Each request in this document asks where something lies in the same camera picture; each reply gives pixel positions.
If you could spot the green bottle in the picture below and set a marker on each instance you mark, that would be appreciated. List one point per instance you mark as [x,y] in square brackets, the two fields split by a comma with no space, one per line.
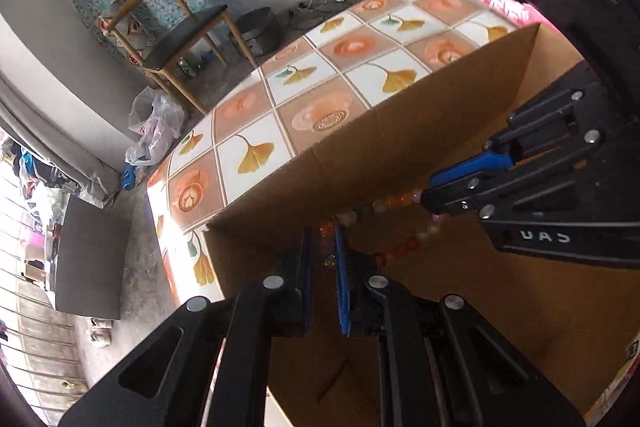
[186,68]

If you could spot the printed carton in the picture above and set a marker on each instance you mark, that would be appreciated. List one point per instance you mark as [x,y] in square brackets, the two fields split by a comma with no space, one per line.
[137,29]

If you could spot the ginkgo patterned tablecloth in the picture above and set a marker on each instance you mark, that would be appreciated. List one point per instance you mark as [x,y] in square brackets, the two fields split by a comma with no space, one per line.
[250,117]

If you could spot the pile of clothes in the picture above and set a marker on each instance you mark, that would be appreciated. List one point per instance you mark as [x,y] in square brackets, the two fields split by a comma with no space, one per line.
[30,177]

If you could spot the wooden chair with black seat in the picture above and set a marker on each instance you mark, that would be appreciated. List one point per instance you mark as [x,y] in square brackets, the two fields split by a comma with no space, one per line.
[185,34]

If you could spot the brown cardboard box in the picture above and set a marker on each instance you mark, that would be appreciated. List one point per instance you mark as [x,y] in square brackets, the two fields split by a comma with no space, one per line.
[425,142]

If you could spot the blue plastic bag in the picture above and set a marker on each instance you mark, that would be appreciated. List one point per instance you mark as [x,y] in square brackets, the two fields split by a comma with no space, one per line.
[129,177]

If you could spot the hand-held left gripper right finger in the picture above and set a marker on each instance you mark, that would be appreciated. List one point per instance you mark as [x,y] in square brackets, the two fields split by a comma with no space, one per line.
[342,282]

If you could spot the dark grey board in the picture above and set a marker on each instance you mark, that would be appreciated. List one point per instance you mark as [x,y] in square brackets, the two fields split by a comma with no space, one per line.
[90,257]

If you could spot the metal balcony railing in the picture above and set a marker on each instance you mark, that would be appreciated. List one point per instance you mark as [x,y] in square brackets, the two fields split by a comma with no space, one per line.
[45,357]

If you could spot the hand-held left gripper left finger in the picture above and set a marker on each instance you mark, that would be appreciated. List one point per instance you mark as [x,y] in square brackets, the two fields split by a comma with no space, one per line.
[307,279]

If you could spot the grey curtain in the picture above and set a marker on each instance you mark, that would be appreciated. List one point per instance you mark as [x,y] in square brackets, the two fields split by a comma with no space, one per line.
[50,142]

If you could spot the black round pot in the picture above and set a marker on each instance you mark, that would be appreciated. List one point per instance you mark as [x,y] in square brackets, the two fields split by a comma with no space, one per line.
[257,32]

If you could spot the white shoe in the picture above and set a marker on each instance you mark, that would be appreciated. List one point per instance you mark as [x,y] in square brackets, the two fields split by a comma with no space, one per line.
[98,323]
[98,339]

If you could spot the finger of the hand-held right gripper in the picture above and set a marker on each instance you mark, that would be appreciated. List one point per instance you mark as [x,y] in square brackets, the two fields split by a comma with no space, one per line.
[465,172]
[450,199]

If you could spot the clear plastic bag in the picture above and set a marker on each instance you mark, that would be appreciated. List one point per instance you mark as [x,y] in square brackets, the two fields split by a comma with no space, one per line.
[155,122]

